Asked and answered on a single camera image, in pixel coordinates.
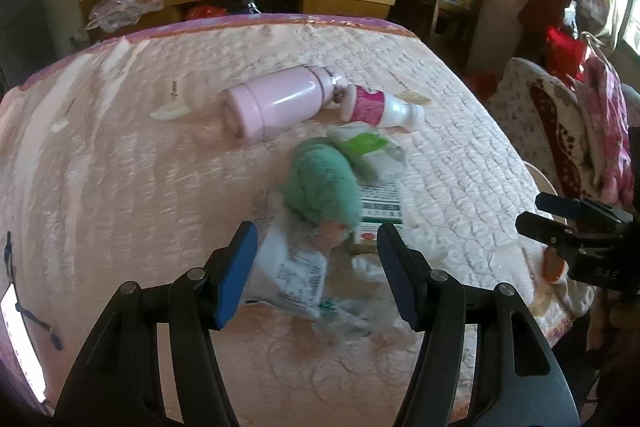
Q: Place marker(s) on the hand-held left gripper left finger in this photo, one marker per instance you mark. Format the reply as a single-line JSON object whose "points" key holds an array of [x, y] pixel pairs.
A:
{"points": [[235, 277]]}

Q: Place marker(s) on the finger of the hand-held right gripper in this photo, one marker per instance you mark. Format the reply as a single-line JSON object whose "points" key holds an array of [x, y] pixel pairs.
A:
{"points": [[542, 231], [570, 206]]}

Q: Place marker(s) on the white printed wrapper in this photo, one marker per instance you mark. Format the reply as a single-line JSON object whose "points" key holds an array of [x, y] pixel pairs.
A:
{"points": [[295, 272]]}

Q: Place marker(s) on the green white plastic wrapper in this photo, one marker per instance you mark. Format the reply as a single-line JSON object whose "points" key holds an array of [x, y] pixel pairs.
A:
{"points": [[370, 149]]}

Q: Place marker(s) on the green knitted sponge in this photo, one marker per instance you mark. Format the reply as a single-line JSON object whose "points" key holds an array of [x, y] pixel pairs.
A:
{"points": [[322, 187]]}

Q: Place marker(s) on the white glowing phone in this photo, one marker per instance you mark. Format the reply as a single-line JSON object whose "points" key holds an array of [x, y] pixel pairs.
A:
{"points": [[20, 337]]}

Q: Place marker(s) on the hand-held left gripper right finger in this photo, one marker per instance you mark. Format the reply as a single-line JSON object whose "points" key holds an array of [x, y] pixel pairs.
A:
{"points": [[400, 277]]}

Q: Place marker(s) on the red bag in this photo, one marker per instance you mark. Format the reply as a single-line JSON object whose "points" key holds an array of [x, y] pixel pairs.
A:
{"points": [[565, 52]]}

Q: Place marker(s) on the pink floral cloth pile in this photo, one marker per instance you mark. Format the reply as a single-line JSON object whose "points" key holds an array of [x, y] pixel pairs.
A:
{"points": [[530, 117]]}

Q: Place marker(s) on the pink thermos bottle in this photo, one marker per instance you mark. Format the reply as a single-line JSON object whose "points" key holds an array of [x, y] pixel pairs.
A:
{"points": [[280, 99]]}

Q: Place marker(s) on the white green cardboard box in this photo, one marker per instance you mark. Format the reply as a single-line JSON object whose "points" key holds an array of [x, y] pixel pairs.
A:
{"points": [[382, 207]]}

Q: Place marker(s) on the orange plastic bag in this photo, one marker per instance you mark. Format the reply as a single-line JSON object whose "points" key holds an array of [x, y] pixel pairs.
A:
{"points": [[482, 87]]}

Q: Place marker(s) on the pink floral garment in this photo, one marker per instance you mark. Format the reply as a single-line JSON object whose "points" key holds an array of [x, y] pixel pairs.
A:
{"points": [[607, 122]]}

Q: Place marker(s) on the clear plastic bag pile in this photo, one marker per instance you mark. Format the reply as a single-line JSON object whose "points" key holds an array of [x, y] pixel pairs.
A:
{"points": [[125, 4]]}

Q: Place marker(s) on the pink quilted bedspread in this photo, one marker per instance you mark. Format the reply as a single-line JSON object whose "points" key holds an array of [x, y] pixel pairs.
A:
{"points": [[125, 157]]}

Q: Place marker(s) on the white bottle magenta label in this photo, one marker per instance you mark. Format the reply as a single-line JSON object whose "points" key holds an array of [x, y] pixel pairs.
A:
{"points": [[380, 107]]}

